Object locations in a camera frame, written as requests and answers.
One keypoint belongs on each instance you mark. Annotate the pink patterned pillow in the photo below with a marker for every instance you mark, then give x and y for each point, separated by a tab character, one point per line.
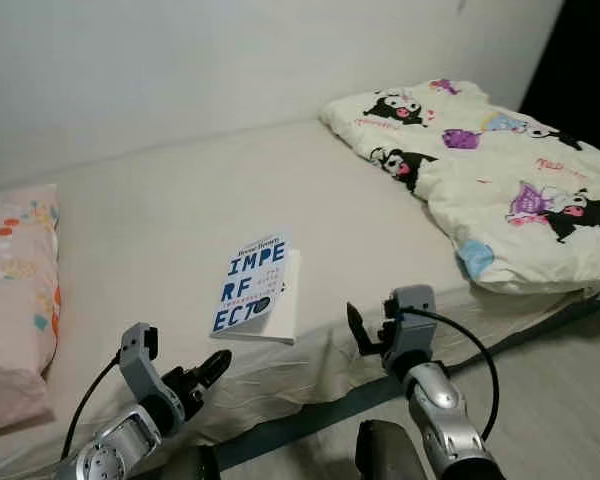
15	300

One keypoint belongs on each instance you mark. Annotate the grey left robot leg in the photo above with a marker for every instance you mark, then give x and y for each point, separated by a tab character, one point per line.
190	463

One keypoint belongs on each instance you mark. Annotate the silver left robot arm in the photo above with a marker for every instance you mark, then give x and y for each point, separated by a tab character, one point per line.
115	450

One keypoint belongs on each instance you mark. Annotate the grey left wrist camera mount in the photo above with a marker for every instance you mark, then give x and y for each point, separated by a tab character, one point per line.
140	360

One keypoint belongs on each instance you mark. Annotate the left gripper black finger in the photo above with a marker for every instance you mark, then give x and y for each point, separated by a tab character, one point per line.
214	367

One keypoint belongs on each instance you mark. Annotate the grey robot leg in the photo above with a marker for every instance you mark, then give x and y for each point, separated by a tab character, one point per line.
385	455
190	463

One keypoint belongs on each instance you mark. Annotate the black fabric wardrobe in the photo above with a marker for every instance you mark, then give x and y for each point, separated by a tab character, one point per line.
580	70

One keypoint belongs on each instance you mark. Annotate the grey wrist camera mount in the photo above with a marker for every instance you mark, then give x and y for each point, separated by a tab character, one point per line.
140	360
412	322

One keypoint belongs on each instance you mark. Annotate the teal bed frame base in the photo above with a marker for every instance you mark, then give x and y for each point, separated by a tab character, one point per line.
380	390

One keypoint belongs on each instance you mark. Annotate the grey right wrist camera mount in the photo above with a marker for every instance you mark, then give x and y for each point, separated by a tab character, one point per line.
412	322

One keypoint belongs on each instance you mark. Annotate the mattress with beige sheet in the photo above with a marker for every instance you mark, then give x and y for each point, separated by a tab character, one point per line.
280	190

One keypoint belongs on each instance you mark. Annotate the white blue lettered book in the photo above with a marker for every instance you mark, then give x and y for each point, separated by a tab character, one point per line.
255	285

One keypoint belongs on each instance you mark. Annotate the grey right robot leg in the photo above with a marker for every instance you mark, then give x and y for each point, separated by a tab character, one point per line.
385	455

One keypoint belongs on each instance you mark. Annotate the cream cartoon print quilt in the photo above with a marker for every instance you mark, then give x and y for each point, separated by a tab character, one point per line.
520	200

